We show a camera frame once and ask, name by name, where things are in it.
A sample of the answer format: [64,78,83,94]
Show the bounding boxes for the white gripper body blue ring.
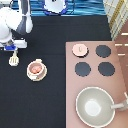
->
[0,39,27,51]

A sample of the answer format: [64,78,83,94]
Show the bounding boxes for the cream toy spatula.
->
[9,50,19,66]

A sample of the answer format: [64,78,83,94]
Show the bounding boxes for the cream round plate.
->
[27,62,47,81]

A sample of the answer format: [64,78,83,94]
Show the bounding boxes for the pink pot lid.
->
[72,44,88,57]

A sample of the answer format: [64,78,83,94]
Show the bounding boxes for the blue white robot base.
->
[44,0,66,15]

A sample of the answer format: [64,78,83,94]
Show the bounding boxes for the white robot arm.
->
[0,0,33,51]

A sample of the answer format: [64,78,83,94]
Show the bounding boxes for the black table mat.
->
[0,15,110,128]

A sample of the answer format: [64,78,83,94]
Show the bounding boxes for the black burner lower left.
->
[75,62,91,77]

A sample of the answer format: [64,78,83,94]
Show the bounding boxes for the black burner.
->
[98,62,115,76]
[96,45,111,58]
[75,62,91,77]

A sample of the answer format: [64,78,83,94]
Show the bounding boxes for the pink toy stove board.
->
[66,41,128,128]

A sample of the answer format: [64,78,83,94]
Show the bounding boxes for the black burner top right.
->
[96,45,111,58]

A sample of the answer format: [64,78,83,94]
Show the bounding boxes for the black burner lower right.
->
[98,62,115,76]

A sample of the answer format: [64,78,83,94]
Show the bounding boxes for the large grey frying pan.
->
[75,87,128,128]

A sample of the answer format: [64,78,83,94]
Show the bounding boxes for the wooden slatted shelf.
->
[103,0,128,40]

